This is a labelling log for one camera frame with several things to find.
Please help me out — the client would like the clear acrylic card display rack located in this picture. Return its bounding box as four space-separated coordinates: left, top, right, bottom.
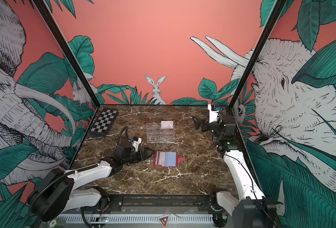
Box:
146 123 175 143

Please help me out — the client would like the red leather card holder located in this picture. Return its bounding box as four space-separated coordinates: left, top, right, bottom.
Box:
155 152 186 167

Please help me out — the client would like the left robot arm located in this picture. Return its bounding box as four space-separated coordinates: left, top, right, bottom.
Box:
27 140 155 222

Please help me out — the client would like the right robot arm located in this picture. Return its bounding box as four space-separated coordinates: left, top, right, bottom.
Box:
192 114 280 228

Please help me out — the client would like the magnetic stripe card in holder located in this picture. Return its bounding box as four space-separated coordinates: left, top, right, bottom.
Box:
154 152 166 166

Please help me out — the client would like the folded black chess board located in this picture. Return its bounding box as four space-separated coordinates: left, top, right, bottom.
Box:
89 108 119 136

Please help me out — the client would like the red warning triangle sticker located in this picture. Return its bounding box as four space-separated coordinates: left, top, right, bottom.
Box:
158 216 170 228

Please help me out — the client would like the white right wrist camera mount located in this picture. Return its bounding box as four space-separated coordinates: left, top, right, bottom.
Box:
208 104 221 123

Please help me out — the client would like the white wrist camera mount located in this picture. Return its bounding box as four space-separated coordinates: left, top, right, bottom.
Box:
131 136 142 152
208 104 221 123

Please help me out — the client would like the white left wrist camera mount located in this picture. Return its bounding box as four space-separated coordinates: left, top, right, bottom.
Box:
131 136 142 152

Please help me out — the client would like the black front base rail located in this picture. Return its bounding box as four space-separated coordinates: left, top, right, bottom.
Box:
71 193 274 213

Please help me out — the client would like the black corner frame post right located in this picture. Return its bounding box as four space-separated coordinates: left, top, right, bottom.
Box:
228 0 286 111

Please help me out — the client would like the black corner frame post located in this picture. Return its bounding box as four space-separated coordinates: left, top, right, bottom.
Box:
228 0 286 111
32 0 101 108

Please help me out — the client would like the black corner frame post left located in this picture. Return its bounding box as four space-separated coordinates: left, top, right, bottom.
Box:
32 0 101 108

